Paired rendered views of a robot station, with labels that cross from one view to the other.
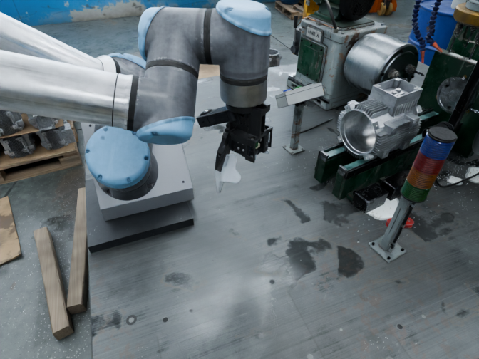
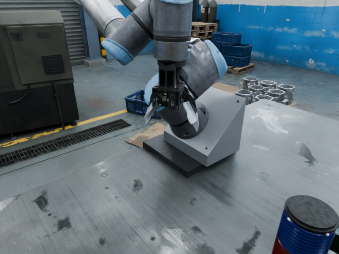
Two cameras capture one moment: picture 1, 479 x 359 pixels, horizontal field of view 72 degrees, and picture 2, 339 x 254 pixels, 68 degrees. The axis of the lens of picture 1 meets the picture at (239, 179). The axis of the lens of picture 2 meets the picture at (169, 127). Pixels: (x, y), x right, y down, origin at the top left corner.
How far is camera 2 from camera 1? 0.74 m
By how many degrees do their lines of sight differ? 59
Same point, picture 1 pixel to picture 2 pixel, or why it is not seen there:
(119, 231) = (158, 146)
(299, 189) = not seen: hidden behind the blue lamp
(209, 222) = (193, 185)
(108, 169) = (148, 92)
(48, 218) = not seen: hidden behind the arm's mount
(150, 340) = (92, 186)
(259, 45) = (160, 8)
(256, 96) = (159, 51)
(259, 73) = (160, 32)
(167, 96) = (116, 28)
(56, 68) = (104, 6)
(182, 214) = (188, 166)
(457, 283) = not seen: outside the picture
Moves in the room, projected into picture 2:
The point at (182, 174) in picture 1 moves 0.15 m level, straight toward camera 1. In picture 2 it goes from (210, 143) to (180, 153)
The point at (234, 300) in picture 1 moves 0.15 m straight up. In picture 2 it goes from (128, 218) to (124, 182)
